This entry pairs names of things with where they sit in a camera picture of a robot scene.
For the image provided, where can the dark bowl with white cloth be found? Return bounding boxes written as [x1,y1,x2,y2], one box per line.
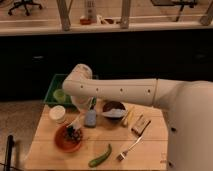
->
[102,101,127,119]

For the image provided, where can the red bowl on far shelf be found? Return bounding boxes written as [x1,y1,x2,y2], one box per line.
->
[80,18,92,25]

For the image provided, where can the white handled brush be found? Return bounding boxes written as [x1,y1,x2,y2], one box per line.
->
[67,116,82,130]

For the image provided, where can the black office chair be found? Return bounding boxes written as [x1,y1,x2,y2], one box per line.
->
[8,0,43,16]

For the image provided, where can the green plastic tray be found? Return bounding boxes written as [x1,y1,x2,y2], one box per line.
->
[43,73,98,109]

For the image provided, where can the blue gray sponge block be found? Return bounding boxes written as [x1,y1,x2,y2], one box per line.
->
[84,110,97,128]

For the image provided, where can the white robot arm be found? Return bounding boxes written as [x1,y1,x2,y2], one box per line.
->
[62,64,213,171]

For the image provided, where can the orange bowl with dark contents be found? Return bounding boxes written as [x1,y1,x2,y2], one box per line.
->
[54,124,83,153]

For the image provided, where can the black post at left edge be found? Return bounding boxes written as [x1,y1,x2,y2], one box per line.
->
[3,135,14,171]

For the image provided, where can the green chili pepper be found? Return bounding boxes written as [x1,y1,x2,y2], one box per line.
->
[88,145,112,168]

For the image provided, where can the yellow fries pieces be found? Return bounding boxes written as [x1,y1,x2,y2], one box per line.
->
[121,107,134,127]

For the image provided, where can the green cup in tray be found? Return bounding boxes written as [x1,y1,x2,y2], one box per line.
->
[53,89,68,104]

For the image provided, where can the white paper cup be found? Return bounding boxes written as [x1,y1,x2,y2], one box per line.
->
[49,105,66,123]

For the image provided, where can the silver metal fork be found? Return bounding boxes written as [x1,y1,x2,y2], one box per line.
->
[116,136,142,162]

